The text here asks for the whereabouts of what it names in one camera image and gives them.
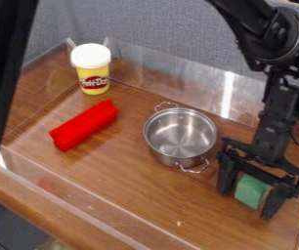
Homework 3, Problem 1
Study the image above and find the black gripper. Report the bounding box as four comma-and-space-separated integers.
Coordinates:
216, 137, 299, 220

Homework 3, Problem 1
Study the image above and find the green foam block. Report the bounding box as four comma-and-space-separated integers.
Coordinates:
235, 174, 271, 209

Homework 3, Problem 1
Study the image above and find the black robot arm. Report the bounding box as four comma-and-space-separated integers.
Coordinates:
207, 0, 299, 220

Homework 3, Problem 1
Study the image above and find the black foreground object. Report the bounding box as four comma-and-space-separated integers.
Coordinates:
0, 0, 38, 209

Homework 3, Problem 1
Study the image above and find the stainless steel pot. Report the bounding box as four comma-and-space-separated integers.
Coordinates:
144, 102, 217, 174

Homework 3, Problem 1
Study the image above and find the clear acrylic barrier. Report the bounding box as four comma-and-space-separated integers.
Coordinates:
0, 39, 299, 250

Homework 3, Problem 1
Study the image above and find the red foam block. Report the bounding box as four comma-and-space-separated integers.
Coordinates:
49, 100, 118, 151

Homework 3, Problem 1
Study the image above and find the yellow play-doh can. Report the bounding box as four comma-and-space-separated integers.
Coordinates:
70, 43, 110, 95

